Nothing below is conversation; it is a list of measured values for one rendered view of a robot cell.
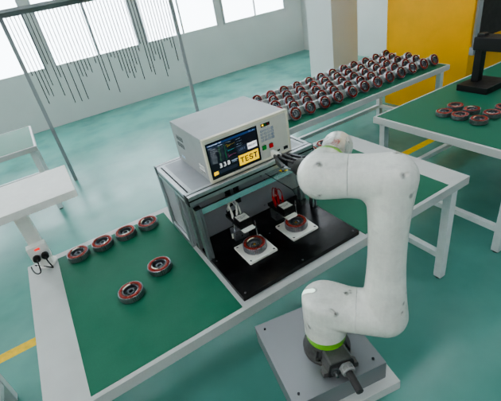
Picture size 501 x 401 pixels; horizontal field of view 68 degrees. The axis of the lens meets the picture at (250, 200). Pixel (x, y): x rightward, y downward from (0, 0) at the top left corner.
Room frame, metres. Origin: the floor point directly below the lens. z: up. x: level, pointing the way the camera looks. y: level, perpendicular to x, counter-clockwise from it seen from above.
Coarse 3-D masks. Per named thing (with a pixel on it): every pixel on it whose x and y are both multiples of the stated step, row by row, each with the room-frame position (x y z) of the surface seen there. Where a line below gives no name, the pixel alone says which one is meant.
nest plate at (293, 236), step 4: (308, 220) 1.50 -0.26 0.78; (280, 224) 1.51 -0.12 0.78; (284, 224) 1.51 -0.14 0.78; (308, 224) 1.47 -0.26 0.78; (312, 224) 1.46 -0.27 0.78; (280, 228) 1.48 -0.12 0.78; (284, 228) 1.48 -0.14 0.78; (308, 228) 1.44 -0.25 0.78; (312, 228) 1.43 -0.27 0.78; (316, 228) 1.44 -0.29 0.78; (284, 232) 1.44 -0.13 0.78; (288, 232) 1.44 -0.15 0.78; (292, 232) 1.43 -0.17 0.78; (296, 232) 1.43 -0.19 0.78; (300, 232) 1.42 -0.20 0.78; (304, 232) 1.41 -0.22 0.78; (308, 232) 1.42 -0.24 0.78; (288, 236) 1.42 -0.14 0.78; (292, 236) 1.40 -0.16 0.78; (296, 236) 1.40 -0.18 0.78; (300, 236) 1.39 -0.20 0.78
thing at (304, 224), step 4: (296, 216) 1.51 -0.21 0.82; (300, 216) 1.50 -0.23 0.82; (304, 216) 1.49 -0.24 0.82; (288, 220) 1.49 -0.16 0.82; (292, 220) 1.50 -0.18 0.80; (296, 220) 1.49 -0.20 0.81; (300, 220) 1.49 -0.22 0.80; (304, 220) 1.46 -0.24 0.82; (288, 224) 1.45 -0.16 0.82; (292, 224) 1.45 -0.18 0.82; (296, 224) 1.44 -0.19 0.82; (300, 224) 1.43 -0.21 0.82; (304, 224) 1.43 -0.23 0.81; (288, 228) 1.44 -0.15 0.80; (292, 228) 1.43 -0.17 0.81; (296, 228) 1.43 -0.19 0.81; (300, 228) 1.42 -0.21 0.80; (304, 228) 1.43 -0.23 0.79
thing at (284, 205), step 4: (272, 200) 1.64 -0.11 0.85; (280, 200) 1.63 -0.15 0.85; (268, 204) 1.63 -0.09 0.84; (272, 204) 1.61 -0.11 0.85; (280, 204) 1.56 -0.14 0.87; (284, 204) 1.55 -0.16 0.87; (288, 204) 1.54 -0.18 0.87; (292, 204) 1.54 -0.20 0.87; (276, 208) 1.56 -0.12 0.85; (280, 208) 1.53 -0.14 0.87; (284, 208) 1.52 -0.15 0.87; (288, 208) 1.52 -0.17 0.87; (292, 208) 1.53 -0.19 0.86; (280, 212) 1.53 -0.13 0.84; (284, 212) 1.50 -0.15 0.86; (288, 212) 1.51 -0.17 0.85; (292, 212) 1.52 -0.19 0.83; (284, 216) 1.50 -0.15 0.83; (288, 216) 1.50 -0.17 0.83; (292, 216) 1.50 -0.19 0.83
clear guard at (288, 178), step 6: (270, 174) 1.53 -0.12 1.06; (276, 174) 1.52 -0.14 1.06; (282, 174) 1.51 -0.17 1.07; (288, 174) 1.50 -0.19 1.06; (294, 174) 1.48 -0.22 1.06; (276, 180) 1.47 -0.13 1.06; (282, 180) 1.45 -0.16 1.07; (288, 180) 1.44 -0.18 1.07; (294, 180) 1.43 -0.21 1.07; (288, 186) 1.39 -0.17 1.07; (294, 186) 1.38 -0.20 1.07; (294, 192) 1.35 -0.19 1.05; (300, 192) 1.35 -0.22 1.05; (300, 198) 1.33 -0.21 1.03; (306, 198) 1.34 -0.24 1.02; (312, 198) 1.34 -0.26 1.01
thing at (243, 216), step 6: (234, 210) 1.55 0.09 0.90; (228, 216) 1.50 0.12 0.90; (234, 216) 1.46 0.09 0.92; (240, 216) 1.45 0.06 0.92; (246, 216) 1.44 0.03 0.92; (234, 222) 1.45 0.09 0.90; (240, 222) 1.40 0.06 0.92; (246, 222) 1.41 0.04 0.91; (252, 222) 1.43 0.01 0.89; (234, 228) 1.49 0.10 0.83; (240, 228) 1.40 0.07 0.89; (246, 228) 1.40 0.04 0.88; (252, 228) 1.40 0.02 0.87
